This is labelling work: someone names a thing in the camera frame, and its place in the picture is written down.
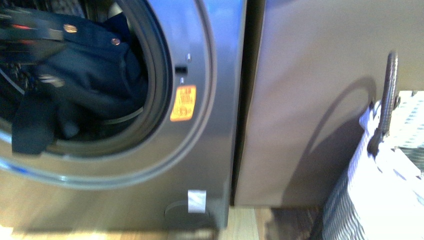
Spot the white woven laundry basket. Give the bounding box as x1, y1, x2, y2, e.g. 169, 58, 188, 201
321, 91, 424, 240

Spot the dark navy garment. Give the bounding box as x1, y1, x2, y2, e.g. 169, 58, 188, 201
5, 12, 148, 155

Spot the orange warning sticker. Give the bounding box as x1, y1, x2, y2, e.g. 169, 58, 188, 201
170, 85, 197, 122

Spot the dark grey basket handle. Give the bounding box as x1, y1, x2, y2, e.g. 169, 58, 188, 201
367, 50, 399, 158

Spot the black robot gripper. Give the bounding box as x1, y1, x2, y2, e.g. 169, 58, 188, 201
0, 8, 67, 65

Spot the grey front-load washing machine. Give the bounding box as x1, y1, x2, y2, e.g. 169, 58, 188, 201
0, 0, 247, 232

